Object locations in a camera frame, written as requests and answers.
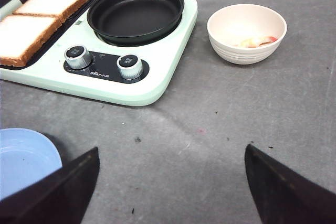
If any pink shrimp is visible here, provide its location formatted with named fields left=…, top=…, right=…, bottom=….
left=234, top=36, right=277, bottom=48

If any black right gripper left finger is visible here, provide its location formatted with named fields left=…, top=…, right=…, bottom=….
left=1, top=147, right=100, bottom=223

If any beige ribbed bowl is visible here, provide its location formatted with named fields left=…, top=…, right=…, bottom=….
left=207, top=4, right=287, bottom=65

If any left silver control knob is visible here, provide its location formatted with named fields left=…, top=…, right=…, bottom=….
left=64, top=45, right=92, bottom=70

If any mint green breakfast maker base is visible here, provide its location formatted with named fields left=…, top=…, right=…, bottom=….
left=1, top=0, right=197, bottom=106

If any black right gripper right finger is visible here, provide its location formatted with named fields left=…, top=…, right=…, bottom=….
left=244, top=144, right=335, bottom=223

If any black frying pan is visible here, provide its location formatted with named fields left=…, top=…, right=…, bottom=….
left=87, top=0, right=184, bottom=47

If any blue plate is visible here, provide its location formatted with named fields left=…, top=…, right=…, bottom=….
left=1, top=128, right=62, bottom=200

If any silver control knob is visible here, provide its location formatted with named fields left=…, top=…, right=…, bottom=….
left=64, top=45, right=92, bottom=70
left=117, top=55, right=143, bottom=80

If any white bread slice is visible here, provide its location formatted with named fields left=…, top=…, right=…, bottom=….
left=13, top=0, right=89, bottom=23
left=1, top=15, right=62, bottom=67

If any right silver control knob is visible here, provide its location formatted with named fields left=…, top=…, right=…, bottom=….
left=117, top=55, right=143, bottom=80

